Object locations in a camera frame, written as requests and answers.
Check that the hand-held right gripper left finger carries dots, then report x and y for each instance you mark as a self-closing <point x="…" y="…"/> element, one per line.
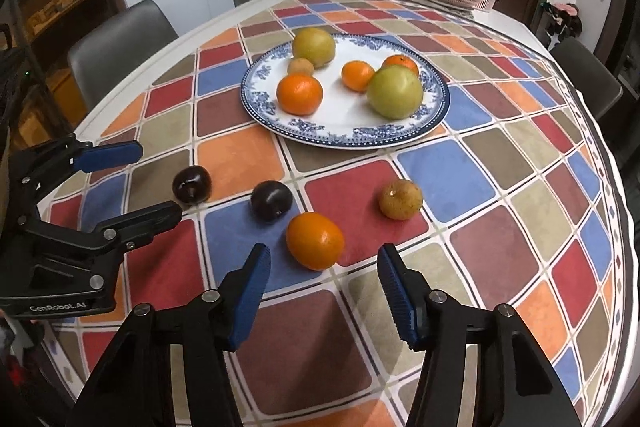
<point x="250" y="292"/>

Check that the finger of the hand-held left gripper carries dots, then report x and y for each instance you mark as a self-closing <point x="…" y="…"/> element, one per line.
<point x="112" y="155"/>
<point x="145" y="219"/>

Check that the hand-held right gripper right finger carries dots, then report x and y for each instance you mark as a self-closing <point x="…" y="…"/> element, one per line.
<point x="402" y="302"/>

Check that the dark purple plum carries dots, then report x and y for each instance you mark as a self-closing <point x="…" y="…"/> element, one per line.
<point x="271" y="201"/>
<point x="191" y="185"/>

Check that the small mandarin orange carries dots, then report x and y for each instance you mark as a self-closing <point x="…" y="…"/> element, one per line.
<point x="357" y="76"/>
<point x="315" y="241"/>

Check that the small brown fruit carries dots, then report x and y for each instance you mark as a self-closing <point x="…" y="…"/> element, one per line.
<point x="300" y="67"/>
<point x="400" y="200"/>

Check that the blue-rimmed white plate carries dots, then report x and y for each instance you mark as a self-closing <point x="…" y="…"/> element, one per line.
<point x="345" y="122"/>

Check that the large orange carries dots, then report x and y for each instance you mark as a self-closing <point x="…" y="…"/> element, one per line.
<point x="401" y="62"/>
<point x="299" y="95"/>

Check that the large green apple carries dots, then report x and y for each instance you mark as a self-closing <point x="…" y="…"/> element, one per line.
<point x="395" y="94"/>

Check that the colourful chequered tablecloth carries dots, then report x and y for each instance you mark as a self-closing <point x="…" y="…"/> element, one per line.
<point x="475" y="217"/>

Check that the wooden shelf unit with boxes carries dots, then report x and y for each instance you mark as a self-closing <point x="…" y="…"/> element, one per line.
<point x="50" y="7"/>

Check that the plush toy on stand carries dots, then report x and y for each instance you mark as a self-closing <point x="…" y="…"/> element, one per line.
<point x="562" y="21"/>

